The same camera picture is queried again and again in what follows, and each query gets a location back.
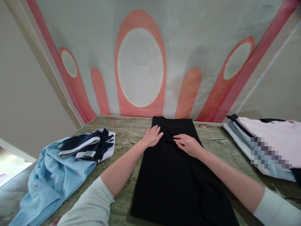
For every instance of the person's left thumb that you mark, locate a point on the person's left thumb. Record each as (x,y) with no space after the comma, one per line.
(159,136)

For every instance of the light blue shirt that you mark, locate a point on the light blue shirt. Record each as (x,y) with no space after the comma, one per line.
(54,171)

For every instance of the person's left hand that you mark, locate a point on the person's left hand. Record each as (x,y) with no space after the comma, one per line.
(150,139)

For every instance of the pink oval patterned curtain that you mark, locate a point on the pink oval patterned curtain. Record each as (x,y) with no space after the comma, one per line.
(141,61)

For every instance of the person's right hand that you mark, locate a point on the person's right hand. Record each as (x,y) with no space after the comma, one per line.
(191,146)

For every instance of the person's left index finger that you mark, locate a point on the person's left index finger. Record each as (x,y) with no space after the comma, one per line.
(157,130)

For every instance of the person's left middle finger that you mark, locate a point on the person's left middle finger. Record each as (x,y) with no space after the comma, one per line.
(153,129)

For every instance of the person's left little finger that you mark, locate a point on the person's left little finger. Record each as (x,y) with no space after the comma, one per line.
(146,133)

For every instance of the pink folded shirt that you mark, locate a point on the pink folded shirt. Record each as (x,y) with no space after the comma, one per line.
(272,134)

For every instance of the stack of folded clothes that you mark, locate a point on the stack of folded clothes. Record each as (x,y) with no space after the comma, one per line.
(244,141)

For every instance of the black garment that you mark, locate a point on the black garment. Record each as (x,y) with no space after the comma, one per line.
(174,183)

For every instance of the person's left ring finger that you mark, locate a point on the person's left ring finger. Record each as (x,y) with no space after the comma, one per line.
(150,131)

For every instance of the navy white striped garment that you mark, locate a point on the navy white striped garment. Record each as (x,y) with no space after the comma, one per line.
(94,143)

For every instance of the person's right fingers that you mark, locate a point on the person's right fingers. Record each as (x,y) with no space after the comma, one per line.
(181,140)

